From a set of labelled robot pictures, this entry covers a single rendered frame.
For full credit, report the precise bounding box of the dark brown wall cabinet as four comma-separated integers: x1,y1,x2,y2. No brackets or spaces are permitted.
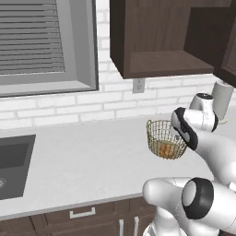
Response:
109,0,236,89

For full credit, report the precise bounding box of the dark grey sink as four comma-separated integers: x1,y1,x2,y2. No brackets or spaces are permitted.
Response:
0,134,37,201

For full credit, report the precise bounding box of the gold wire basket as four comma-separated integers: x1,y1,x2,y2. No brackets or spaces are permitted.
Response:
146,119,188,160

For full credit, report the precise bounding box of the brown base cabinet door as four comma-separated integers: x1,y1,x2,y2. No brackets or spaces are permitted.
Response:
126,213,159,236
45,217,127,236

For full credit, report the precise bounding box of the grey window with blinds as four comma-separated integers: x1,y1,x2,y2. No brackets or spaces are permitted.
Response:
0,0,100,99

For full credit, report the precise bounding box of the dark brown wall cabinet door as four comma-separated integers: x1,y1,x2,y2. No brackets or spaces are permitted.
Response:
220,18,236,77

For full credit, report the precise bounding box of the orange-brown bread piece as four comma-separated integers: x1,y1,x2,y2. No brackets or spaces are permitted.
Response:
159,142,175,158

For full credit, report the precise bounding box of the silver drawer handle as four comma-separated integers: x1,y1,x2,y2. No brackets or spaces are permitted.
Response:
69,206,97,219

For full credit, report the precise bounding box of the grey wall socket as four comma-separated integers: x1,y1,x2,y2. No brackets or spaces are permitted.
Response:
132,78,147,94

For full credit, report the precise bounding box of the small brown drawer front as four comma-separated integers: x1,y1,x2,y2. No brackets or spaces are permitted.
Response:
128,196,158,216

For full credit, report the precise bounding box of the white paper towel roll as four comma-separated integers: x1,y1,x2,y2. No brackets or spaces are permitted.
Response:
211,80,235,124

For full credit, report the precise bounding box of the brown base cabinet front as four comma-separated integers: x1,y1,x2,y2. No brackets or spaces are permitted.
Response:
0,216,37,236

